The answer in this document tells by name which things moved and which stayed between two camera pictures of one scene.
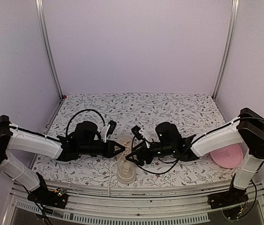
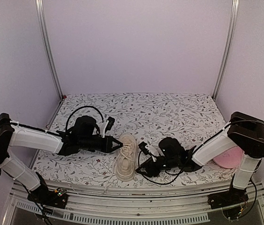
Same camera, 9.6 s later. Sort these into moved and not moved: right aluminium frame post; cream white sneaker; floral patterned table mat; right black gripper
Moved: right black gripper
Not moved: right aluminium frame post; cream white sneaker; floral patterned table mat
